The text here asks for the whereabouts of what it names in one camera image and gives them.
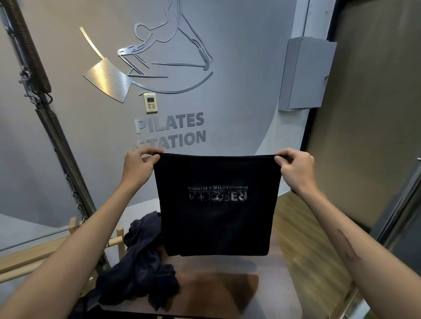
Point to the person's left hand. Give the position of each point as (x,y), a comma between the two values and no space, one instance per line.
(138,167)

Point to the person's right hand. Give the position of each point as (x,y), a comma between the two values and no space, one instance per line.
(299,171)

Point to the dark navy towel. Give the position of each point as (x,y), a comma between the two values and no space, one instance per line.
(144,233)
(141,282)
(217,220)

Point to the person's right forearm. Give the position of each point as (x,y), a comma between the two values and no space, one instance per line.
(361,256)

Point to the person's left forearm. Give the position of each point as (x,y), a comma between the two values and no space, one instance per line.
(75,249)

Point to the long metal coil spring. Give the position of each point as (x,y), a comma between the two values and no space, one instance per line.
(62,154)
(29,46)

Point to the brown wooden side table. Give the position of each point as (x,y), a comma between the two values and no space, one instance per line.
(230,282)

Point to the wooden roll bar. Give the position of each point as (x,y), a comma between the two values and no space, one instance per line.
(19,269)

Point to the grey wall letters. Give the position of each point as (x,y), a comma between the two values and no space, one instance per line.
(171,128)

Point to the white wall thermostat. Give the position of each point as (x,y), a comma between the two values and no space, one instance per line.
(150,103)

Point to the metal wall logo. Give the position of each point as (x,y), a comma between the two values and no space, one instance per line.
(108,79)

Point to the grey wall cabinet box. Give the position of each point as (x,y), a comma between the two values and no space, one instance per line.
(306,75)

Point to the brown blind with black frame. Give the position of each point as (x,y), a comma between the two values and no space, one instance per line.
(368,98)

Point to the wooden tower frame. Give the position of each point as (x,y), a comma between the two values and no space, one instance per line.
(26,253)

